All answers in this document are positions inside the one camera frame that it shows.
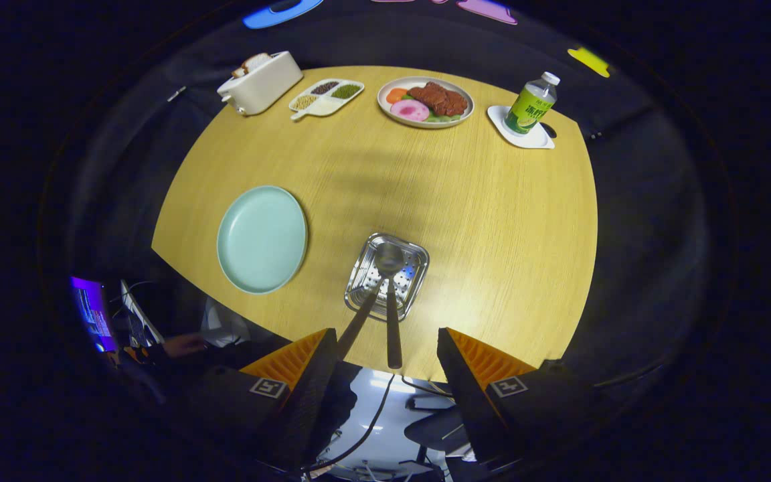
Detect white toaster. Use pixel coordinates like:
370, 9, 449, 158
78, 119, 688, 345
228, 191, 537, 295
217, 51, 304, 116

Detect brown meat pieces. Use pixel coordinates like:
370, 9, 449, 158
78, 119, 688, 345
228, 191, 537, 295
407, 82, 468, 116

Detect white divided dish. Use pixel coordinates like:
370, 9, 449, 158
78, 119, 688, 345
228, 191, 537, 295
289, 78, 365, 121

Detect green label drink bottle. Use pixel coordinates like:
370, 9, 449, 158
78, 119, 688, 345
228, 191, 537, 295
504, 72, 561, 135

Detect light green plate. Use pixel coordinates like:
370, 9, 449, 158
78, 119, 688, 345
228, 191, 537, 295
216, 185, 309, 295

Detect white flat device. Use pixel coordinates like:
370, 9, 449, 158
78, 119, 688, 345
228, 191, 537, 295
120, 281, 165, 345

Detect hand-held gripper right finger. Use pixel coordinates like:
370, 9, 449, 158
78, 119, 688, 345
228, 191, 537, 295
436, 327, 617, 466

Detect pink round slice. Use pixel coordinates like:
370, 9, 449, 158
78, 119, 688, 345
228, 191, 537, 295
391, 99, 430, 123

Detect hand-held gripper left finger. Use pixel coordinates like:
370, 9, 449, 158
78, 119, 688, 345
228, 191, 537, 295
171, 327, 339, 473

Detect white food plate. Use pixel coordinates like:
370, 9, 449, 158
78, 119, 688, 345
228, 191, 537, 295
377, 76, 475, 129

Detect white square coaster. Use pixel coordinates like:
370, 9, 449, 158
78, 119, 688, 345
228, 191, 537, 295
487, 104, 555, 150

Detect silver fork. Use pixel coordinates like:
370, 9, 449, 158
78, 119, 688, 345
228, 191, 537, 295
337, 278, 386, 360

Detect silver spoon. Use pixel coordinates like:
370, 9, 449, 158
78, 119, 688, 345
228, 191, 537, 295
375, 242, 405, 370

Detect black office chair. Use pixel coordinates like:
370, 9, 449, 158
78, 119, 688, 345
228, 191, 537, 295
402, 395, 477, 482

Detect perforated metal basket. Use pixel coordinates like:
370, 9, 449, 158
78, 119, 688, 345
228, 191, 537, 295
343, 232, 430, 323

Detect black cable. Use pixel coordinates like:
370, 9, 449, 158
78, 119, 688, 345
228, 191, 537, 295
305, 374, 397, 473

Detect laptop with purple screen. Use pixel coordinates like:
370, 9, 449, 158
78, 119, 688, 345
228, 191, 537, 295
70, 276, 118, 353

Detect white rounded object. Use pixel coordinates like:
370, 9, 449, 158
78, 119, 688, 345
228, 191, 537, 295
199, 298, 250, 347

